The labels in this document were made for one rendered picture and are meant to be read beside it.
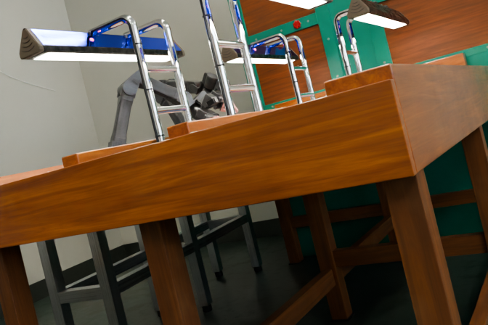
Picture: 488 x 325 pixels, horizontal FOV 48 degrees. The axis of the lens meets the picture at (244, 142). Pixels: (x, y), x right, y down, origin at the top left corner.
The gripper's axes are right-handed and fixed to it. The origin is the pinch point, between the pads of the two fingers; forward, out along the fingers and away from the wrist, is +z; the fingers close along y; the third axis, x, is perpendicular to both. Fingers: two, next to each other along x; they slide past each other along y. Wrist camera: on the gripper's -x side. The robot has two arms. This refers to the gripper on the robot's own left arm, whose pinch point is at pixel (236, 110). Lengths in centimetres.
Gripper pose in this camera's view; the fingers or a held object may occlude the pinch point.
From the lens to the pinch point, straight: 255.8
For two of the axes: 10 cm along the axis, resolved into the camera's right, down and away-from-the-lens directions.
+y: 5.0, -1.2, 8.6
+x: -3.6, 8.7, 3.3
